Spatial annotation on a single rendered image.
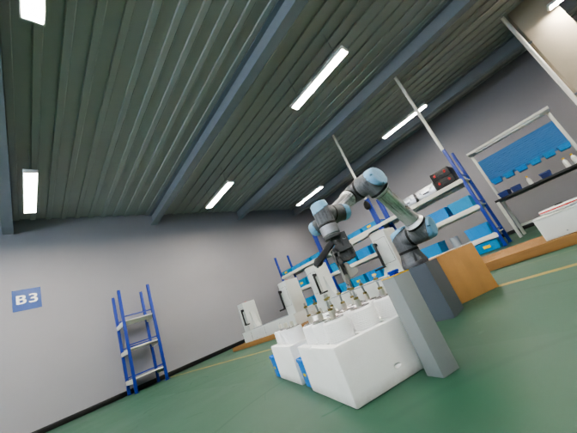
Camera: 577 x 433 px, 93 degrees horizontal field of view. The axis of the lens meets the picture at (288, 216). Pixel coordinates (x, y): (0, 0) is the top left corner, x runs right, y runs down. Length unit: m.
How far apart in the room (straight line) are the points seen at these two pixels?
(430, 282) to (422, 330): 0.72
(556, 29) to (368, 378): 7.37
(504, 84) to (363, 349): 9.34
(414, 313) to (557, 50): 7.01
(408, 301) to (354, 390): 0.32
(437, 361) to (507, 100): 9.12
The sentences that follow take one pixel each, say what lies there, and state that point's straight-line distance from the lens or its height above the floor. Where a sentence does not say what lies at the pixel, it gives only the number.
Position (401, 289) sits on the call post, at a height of 0.27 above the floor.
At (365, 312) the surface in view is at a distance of 1.08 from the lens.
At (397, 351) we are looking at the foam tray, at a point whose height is 0.08.
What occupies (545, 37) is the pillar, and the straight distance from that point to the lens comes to 7.78.
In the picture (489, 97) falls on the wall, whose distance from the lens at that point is 9.92.
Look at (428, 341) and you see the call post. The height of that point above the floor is 0.10.
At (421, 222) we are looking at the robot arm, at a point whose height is 0.50.
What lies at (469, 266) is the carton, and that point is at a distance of 2.10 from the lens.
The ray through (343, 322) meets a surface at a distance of 1.03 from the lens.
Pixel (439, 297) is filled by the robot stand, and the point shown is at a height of 0.11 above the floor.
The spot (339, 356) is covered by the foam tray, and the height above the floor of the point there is 0.15.
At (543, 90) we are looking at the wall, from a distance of 9.78.
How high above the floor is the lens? 0.34
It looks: 18 degrees up
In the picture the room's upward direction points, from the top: 22 degrees counter-clockwise
